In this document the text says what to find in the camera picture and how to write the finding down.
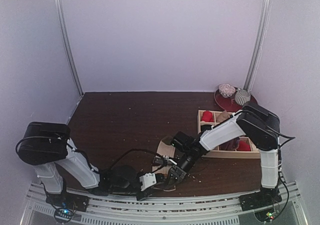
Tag beige striped long sock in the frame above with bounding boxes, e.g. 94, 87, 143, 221
151, 135, 176, 180

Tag black sock white stripes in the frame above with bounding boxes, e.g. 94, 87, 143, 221
200, 124, 212, 132

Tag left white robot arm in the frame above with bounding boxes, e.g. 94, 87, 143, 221
15, 121, 165, 207

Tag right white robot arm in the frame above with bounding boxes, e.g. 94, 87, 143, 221
166, 102, 280, 206

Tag maroon rolled sock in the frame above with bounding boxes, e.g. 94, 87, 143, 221
219, 137, 240, 151

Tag red rolled sock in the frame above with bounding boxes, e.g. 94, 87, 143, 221
201, 110, 215, 123

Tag red sock lower compartment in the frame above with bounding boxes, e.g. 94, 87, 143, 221
236, 140, 252, 152

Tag tan rolled sock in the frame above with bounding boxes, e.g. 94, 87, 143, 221
216, 111, 232, 123

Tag wooden compartment box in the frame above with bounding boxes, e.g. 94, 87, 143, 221
197, 110, 260, 159

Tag red round plate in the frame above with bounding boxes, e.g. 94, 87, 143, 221
214, 87, 258, 113

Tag white dotted bowl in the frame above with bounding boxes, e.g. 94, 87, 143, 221
218, 83, 236, 98

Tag grey striped cup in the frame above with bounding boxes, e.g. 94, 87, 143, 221
234, 89, 251, 106

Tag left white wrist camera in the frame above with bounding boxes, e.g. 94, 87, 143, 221
139, 173, 157, 192

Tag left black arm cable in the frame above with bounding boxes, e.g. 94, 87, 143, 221
109, 148, 161, 171

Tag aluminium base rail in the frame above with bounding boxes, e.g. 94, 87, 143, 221
19, 181, 308, 225

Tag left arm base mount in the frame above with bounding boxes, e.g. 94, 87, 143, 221
45, 192, 89, 224

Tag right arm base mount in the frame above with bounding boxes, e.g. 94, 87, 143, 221
239, 191, 282, 223

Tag right aluminium frame post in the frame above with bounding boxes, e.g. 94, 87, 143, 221
243, 0, 272, 92

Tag aluminium frame post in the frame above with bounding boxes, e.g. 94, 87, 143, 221
243, 0, 272, 92
54, 0, 84, 97

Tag left aluminium frame post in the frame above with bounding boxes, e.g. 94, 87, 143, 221
54, 0, 84, 97

